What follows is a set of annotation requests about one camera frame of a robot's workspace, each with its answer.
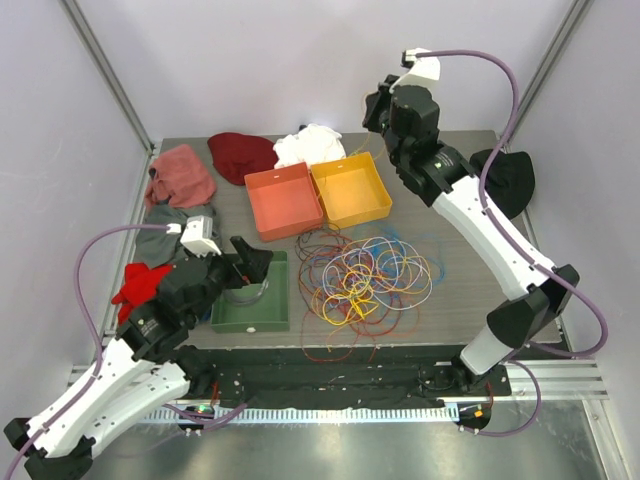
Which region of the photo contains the brown cable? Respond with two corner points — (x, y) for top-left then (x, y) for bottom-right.
(295, 224), (346, 266)

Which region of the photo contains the coral orange plastic tray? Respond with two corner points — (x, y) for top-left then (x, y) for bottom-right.
(244, 163), (324, 242)

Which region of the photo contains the white cable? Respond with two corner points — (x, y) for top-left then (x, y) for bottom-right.
(317, 235), (434, 313)

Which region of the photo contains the green plastic tray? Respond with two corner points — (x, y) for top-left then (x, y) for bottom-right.
(210, 251), (290, 334)

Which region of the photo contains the black bucket hat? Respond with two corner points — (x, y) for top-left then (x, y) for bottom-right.
(485, 151), (535, 220)

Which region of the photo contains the grey cloth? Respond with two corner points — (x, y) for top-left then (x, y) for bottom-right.
(133, 204), (221, 269)

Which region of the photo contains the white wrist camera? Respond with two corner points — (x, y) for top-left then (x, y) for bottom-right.
(394, 48), (441, 88)
(166, 215), (222, 257)

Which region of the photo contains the bright red cloth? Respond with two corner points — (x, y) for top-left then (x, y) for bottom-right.
(111, 263), (173, 325)

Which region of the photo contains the pink cloth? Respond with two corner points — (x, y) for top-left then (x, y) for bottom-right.
(144, 144), (217, 209)

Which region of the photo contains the right aluminium frame post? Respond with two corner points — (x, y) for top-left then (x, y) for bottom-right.
(506, 0), (594, 146)

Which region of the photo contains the yellow plastic tray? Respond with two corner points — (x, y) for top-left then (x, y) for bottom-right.
(311, 152), (393, 229)

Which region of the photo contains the dark red cloth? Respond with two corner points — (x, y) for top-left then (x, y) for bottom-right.
(207, 132), (278, 186)

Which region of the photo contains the white slotted cable duct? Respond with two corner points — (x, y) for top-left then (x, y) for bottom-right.
(140, 403), (459, 425)

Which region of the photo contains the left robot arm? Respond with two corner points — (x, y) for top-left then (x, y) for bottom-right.
(4, 236), (273, 479)

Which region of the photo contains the left aluminium frame post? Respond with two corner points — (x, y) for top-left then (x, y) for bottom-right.
(59, 0), (155, 154)

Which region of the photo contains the red cable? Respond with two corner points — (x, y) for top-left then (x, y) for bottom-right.
(297, 224), (426, 364)

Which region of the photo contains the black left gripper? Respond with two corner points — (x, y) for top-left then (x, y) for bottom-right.
(187, 235), (273, 325)

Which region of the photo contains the bright yellow cable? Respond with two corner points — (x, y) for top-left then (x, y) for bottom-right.
(321, 269), (379, 327)

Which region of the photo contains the white cloth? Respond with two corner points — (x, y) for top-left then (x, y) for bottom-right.
(273, 124), (346, 169)

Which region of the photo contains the orange yellow cable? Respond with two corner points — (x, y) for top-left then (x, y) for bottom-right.
(308, 249), (381, 321)

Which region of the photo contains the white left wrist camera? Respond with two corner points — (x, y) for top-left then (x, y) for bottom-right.
(166, 215), (222, 257)

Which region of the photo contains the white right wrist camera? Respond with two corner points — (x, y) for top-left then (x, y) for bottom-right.
(394, 48), (441, 88)

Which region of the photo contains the aluminium frame post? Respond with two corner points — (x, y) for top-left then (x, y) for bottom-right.
(59, 0), (155, 154)
(506, 0), (594, 146)

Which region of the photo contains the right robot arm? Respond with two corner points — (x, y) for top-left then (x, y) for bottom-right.
(363, 75), (579, 395)

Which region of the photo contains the grey coiled cable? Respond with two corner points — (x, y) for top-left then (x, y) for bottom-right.
(221, 279), (269, 305)

